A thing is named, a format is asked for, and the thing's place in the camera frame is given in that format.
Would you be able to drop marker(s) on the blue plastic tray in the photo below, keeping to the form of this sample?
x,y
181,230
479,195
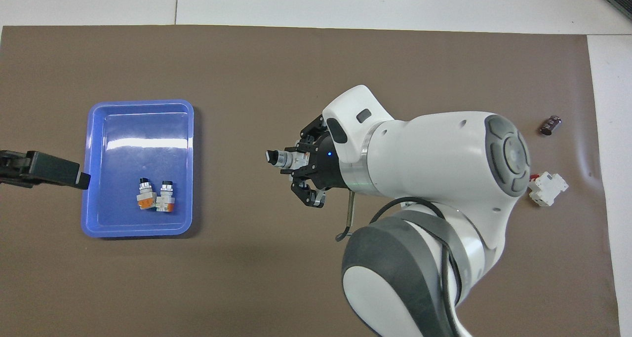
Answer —
x,y
138,144

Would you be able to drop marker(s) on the white red push button switch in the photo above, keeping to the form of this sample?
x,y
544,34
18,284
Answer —
x,y
165,199

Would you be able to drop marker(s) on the white red circuit breaker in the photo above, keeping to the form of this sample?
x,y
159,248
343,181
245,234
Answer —
x,y
548,188

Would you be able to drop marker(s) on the brown table mat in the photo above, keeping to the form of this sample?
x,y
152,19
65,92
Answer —
x,y
276,278

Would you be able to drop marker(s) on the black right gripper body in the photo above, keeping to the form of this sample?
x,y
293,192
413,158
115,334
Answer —
x,y
326,167

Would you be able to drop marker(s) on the white orange push button switch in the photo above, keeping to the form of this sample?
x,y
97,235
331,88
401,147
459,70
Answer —
x,y
146,195

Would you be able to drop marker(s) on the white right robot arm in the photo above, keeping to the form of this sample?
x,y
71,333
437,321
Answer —
x,y
434,149

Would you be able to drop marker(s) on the small black terminal block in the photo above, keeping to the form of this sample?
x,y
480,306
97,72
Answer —
x,y
551,125

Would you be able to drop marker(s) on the white orange green button switch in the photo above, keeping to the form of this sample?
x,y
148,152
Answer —
x,y
284,159

